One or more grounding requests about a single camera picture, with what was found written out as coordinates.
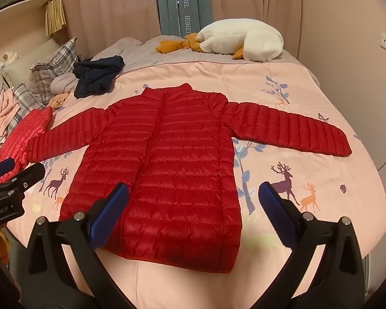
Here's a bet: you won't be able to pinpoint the large plaid pillow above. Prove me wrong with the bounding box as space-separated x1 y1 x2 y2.
30 37 79 104

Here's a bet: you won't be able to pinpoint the navy blue jacket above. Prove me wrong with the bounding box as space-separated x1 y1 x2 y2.
73 55 125 99

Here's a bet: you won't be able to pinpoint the grey folded cloth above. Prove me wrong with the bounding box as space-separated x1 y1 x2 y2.
50 72 81 95

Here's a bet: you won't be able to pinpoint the pink deer printed blanket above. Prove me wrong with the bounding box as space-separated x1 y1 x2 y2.
6 61 386 309

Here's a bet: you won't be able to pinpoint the red down jacket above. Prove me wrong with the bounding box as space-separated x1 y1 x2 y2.
27 83 353 274

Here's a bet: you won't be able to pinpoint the blue-grey curtain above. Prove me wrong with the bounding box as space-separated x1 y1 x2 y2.
154 0 212 37

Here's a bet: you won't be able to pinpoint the pink garment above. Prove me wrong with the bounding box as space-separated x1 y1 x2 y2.
0 88 21 140

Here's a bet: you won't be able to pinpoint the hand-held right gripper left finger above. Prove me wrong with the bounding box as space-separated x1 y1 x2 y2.
19 182 131 309

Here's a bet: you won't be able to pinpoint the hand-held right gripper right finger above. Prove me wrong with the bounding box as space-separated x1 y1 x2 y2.
258 181 369 309

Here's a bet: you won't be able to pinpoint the coral pink down jacket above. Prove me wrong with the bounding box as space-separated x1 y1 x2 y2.
0 106 54 184

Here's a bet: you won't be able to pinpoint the small white plush toys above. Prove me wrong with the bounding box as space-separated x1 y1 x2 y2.
0 51 21 78

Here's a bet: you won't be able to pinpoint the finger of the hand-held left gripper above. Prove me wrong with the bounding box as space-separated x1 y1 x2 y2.
0 162 46 198
0 157 16 179

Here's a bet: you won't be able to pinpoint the small orange doll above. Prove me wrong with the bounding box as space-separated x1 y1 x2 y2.
48 92 72 109

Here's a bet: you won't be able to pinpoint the white goose plush toy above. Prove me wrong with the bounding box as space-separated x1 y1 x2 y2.
156 19 284 63

